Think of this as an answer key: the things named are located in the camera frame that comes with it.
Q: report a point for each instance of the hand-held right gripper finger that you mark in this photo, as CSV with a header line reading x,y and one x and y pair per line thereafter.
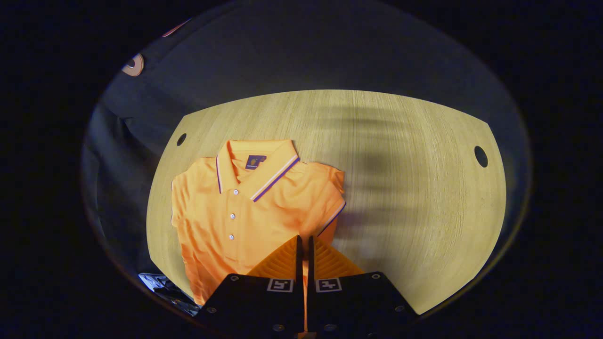
x,y
299,268
311,268

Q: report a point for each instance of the orange T-shirt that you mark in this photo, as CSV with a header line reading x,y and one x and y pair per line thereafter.
x,y
264,221

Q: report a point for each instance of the shiny dark plastic sheet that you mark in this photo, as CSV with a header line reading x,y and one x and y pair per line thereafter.
x,y
165,288

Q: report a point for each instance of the black backdrop cloth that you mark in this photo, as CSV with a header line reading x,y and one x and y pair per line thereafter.
x,y
282,52

